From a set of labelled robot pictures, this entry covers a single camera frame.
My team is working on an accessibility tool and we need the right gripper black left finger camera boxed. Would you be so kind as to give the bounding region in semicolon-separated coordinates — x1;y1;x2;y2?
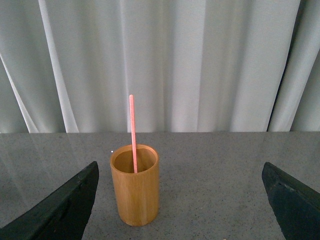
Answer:
0;161;99;240

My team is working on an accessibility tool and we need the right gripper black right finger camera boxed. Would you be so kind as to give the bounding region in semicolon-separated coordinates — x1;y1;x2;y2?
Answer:
261;162;320;240

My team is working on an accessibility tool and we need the pink chopstick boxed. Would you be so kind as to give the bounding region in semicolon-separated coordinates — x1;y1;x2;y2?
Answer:
129;94;138;174

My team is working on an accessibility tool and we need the bamboo chopstick holder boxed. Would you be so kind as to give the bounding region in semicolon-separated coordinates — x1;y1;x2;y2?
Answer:
110;144;160;227

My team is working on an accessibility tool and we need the white pleated curtain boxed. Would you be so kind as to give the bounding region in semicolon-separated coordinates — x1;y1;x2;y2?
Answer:
0;0;320;133

